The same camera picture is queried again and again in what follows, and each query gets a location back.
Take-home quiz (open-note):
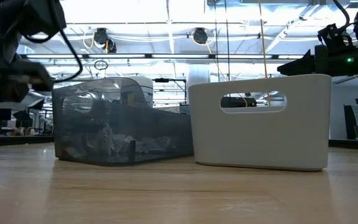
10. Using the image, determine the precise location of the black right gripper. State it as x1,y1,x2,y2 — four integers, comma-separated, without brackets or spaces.
277,44,358,78

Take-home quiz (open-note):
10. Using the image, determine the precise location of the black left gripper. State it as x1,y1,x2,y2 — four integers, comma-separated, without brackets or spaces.
0,0,55,110

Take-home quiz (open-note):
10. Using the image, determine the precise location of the white packet with dark print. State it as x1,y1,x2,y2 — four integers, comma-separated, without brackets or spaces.
85,127,127,155

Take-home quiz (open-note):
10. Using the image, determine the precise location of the grey plastic bin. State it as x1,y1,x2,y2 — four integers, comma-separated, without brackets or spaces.
187,73,333,172

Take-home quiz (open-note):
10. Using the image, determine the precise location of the brown translucent plastic bin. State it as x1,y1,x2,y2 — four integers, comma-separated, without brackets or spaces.
52,77,195,167

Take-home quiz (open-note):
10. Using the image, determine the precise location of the white wipes canister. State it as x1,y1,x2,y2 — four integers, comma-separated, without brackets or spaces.
129,76,154,109

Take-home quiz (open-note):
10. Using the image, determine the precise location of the yellow hanging cable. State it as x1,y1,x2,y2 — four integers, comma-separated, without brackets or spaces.
257,0,273,107

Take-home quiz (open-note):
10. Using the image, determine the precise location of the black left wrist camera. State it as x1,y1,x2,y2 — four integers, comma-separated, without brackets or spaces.
20,0,68,37

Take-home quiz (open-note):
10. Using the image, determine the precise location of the black ceiling cable reel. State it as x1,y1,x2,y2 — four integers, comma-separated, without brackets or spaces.
93,27,118,54
191,27,209,45

